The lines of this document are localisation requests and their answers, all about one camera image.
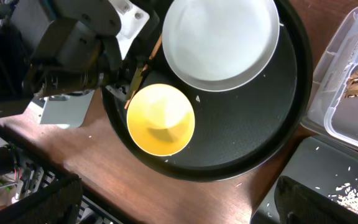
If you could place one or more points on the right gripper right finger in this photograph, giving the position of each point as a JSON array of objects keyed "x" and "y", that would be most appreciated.
[{"x": 298, "y": 204}]

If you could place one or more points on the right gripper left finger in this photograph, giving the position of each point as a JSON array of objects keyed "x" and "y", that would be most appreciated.
[{"x": 58, "y": 203}]

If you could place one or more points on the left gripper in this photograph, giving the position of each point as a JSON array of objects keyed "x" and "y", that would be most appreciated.
[{"x": 71, "y": 46}]

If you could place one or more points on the wooden chopstick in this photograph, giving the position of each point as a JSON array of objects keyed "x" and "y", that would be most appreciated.
[{"x": 138, "y": 75}]

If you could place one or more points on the yellow bowl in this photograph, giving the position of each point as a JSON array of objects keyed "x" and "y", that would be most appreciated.
[{"x": 160, "y": 120}]

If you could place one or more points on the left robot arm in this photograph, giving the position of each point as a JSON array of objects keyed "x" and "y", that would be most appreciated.
[{"x": 13, "y": 100}]

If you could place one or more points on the black rectangular tray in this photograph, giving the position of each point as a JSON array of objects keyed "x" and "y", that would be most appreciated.
[{"x": 299, "y": 168}]

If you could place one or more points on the round black tray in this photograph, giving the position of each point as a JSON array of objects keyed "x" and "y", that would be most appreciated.
[{"x": 237, "y": 130}]

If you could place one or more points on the clear plastic bin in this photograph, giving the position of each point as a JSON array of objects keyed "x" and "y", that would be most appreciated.
[{"x": 333, "y": 106}]

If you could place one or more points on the grey round plate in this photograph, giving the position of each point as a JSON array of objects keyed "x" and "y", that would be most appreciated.
[{"x": 220, "y": 45}]

